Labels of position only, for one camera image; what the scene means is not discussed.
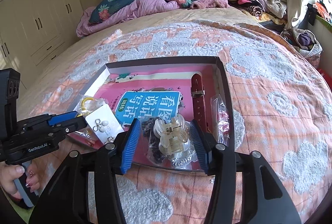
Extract yellow rings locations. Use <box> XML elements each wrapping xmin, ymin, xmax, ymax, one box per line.
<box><xmin>74</xmin><ymin>93</ymin><xmax>110</xmax><ymax>146</ymax></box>

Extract earrings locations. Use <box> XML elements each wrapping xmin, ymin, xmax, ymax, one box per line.
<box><xmin>85</xmin><ymin>104</ymin><xmax>124</xmax><ymax>145</ymax></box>

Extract small jewelry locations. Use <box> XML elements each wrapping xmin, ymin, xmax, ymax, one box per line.
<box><xmin>210</xmin><ymin>94</ymin><xmax>229</xmax><ymax>146</ymax></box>

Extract clear claw clip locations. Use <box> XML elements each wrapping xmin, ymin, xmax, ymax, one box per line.
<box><xmin>154</xmin><ymin>114</ymin><xmax>198</xmax><ymax>171</ymax></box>

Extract brown leather strap watch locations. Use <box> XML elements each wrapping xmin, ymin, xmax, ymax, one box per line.
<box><xmin>191</xmin><ymin>73</ymin><xmax>208</xmax><ymax>132</ymax></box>

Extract black beaded hair clip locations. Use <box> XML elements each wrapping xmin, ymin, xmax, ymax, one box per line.
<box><xmin>141</xmin><ymin>117</ymin><xmax>166</xmax><ymax>165</ymax></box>

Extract left hand painted nails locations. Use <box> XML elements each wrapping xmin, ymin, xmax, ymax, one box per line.
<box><xmin>1</xmin><ymin>162</ymin><xmax>40</xmax><ymax>201</ymax></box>

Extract pink and blue book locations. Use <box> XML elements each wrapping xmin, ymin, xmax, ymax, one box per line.
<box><xmin>69</xmin><ymin>65</ymin><xmax>216</xmax><ymax>172</ymax></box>

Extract dark shallow cardboard box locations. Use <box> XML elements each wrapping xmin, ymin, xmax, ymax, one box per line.
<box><xmin>79</xmin><ymin>56</ymin><xmax>235</xmax><ymax>175</ymax></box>

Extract dark floral pillow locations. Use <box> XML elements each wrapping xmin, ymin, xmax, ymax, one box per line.
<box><xmin>89</xmin><ymin>0</ymin><xmax>192</xmax><ymax>24</ymax></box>

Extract pink crumpled blanket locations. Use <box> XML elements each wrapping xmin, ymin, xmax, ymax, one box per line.
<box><xmin>76</xmin><ymin>0</ymin><xmax>180</xmax><ymax>38</ymax></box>

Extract bag of clothes by bed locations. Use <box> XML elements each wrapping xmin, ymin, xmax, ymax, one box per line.
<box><xmin>280</xmin><ymin>28</ymin><xmax>323</xmax><ymax>59</ymax></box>

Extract clothes on window sill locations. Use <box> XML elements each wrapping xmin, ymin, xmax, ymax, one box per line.
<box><xmin>307</xmin><ymin>2</ymin><xmax>331</xmax><ymax>32</ymax></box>

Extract pink fuzzy garment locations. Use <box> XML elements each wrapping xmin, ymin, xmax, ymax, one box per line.
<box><xmin>190</xmin><ymin>0</ymin><xmax>229</xmax><ymax>9</ymax></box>

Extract cream wardrobe with black handles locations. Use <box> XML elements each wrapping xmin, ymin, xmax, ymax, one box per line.
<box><xmin>1</xmin><ymin>0</ymin><xmax>83</xmax><ymax>90</ymax></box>

